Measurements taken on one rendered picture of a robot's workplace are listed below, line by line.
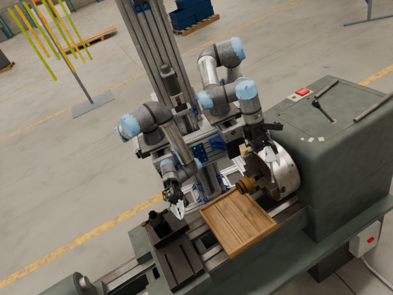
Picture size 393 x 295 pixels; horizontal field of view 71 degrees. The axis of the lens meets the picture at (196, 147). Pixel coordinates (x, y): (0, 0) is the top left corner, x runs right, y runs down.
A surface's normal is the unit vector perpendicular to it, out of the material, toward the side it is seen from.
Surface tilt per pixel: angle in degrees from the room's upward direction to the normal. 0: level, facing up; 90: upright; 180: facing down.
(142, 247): 0
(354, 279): 0
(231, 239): 0
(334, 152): 90
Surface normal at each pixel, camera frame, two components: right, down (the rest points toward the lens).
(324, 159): 0.43, 0.47
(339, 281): -0.29, -0.74
